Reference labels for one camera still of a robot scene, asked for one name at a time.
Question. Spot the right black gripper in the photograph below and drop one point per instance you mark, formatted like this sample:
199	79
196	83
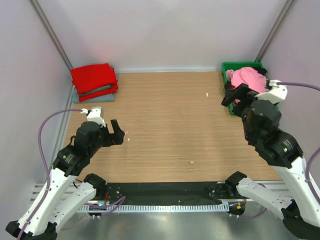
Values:
240	91

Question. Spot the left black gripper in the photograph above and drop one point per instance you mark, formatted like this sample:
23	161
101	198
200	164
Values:
113	138

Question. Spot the pink t shirt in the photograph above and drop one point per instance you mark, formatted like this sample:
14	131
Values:
248	76

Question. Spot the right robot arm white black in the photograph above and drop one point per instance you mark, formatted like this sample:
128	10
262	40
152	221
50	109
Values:
300	213

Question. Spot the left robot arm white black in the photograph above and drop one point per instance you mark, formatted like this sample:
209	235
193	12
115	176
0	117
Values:
48	214

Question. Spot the green plastic bin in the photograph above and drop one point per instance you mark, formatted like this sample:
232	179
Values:
259	107

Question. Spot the grey folded t shirt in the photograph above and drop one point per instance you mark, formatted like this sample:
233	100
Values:
94	87

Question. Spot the red folded t shirt lower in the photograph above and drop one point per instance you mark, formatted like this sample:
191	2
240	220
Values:
103	94

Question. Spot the red folded t shirt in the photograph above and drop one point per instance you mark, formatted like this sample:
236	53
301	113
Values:
92	77
103	94

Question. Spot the red folded t shirt top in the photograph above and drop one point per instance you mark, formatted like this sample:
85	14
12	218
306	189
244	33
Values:
92	77

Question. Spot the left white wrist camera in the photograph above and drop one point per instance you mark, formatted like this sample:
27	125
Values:
95	114

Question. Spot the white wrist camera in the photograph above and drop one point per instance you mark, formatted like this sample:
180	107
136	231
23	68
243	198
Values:
95	114
276	94

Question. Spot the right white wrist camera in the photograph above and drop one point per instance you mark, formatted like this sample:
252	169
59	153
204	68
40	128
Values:
276	94

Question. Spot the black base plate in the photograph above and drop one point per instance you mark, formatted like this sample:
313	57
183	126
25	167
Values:
168	193

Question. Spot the white slotted cable duct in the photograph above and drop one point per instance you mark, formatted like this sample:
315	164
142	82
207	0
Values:
128	209

